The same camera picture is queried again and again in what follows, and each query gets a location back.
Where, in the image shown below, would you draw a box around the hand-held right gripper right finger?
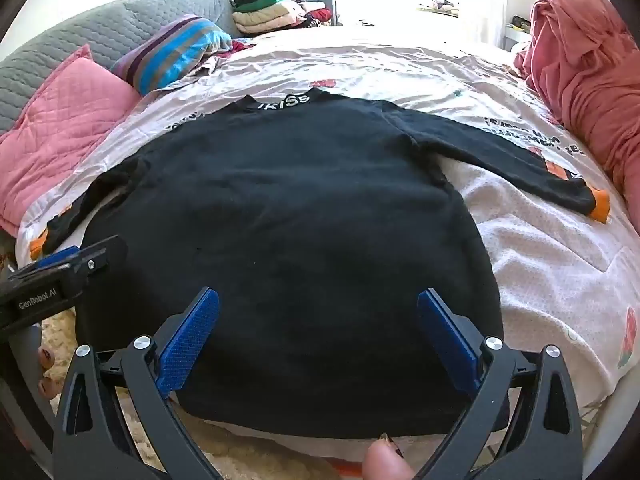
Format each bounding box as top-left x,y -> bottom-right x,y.
415,288 -> 584,480

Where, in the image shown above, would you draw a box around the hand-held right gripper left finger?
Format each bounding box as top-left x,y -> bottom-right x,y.
52,287 -> 221,480

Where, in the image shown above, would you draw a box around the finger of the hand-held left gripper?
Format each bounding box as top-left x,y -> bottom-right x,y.
32,235 -> 129,288

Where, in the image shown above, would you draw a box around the black sweater with orange cuffs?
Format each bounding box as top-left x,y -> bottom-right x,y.
30,87 -> 612,438

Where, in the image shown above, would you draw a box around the pile of folded clothes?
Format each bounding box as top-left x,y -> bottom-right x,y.
232,0 -> 342,37

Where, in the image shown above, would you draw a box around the person's left hand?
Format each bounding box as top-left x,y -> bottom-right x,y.
38,346 -> 60,402

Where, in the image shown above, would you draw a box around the person's right hand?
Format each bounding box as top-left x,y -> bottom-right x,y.
362,441 -> 417,480

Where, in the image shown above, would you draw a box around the printed pale pink bed cover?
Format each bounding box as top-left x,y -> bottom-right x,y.
15,25 -> 640,463

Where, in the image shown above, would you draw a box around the pink quilted pillow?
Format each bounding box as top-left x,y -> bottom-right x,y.
0,44 -> 143,238

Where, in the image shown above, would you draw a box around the cream fluffy rug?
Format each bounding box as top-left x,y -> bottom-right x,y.
40,310 -> 451,480

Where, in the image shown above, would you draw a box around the striped pillow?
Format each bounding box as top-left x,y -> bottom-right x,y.
110,15 -> 234,97

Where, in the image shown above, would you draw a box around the grey quilted headboard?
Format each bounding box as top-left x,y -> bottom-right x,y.
0,0 -> 237,136

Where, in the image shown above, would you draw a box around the crumpled patterned cloth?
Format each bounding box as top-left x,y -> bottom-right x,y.
185,37 -> 253,83

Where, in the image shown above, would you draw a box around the pink blanket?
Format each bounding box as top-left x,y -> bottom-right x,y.
514,0 -> 640,221

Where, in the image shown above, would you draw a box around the white cabinet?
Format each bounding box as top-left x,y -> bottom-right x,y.
504,16 -> 535,52

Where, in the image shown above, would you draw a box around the small cloth heap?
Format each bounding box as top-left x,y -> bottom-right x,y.
419,0 -> 462,17

